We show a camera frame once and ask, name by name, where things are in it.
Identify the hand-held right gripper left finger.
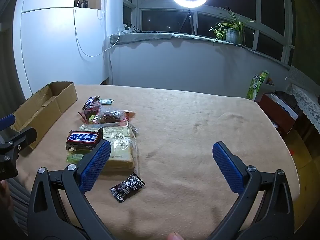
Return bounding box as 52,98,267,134
27,139,112,240

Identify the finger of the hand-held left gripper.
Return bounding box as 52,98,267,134
0,114,15,132
0,127,37,156

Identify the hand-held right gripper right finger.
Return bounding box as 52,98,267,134
212,141,294,240

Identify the green snack packet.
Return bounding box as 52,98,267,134
65,148,87,164

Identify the brown cardboard box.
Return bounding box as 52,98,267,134
11,81,78,152

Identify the brown chocolate bar blue label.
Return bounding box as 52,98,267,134
66,127,104,151

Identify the clear cracker pack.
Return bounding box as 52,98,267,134
80,121,139,173

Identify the red pastry pack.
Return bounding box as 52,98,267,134
96,106,137,125

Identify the small black candy packet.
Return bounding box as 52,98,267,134
109,173,146,204

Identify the grey pleated curtain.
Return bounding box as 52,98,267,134
7,180,34,227

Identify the beige blanket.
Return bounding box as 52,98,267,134
15,84,300,240

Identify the small brown chocolate bar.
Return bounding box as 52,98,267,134
83,96,100,110

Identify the red storage box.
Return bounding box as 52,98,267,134
259,92,299,134

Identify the green snack bag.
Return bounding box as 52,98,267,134
246,71,270,102

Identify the white cabinet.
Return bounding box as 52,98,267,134
12,0,110,100

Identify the white lace cloth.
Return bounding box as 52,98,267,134
289,66,320,133

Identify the potted spider plant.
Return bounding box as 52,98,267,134
209,6,255,46

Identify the grey windowsill cloth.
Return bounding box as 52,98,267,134
109,32,292,68

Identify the white power strip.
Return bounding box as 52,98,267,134
117,24,133,34

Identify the black tripod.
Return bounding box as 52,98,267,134
178,9,196,35

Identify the white cable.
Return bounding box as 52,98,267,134
73,0,117,57

